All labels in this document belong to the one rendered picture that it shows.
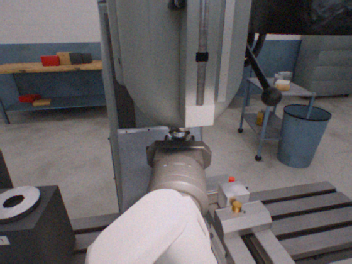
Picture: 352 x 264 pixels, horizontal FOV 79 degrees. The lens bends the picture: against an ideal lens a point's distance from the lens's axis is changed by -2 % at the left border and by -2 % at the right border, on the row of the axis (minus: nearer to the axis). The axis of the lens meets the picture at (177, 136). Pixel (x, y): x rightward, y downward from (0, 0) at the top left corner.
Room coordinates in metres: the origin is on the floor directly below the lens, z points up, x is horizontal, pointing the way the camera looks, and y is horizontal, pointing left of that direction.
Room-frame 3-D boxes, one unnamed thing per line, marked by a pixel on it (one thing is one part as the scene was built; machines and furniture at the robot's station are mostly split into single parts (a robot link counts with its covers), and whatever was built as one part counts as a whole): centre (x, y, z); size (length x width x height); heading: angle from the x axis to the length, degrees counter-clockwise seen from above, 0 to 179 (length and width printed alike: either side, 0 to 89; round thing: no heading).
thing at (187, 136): (0.39, 0.00, 1.26); 0.05 x 0.05 x 0.01
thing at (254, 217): (0.37, -0.16, 1.05); 0.12 x 0.06 x 0.04; 104
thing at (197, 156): (0.30, 0.00, 1.24); 0.13 x 0.12 x 0.10; 88
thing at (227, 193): (0.42, -0.14, 1.07); 0.06 x 0.05 x 0.06; 104
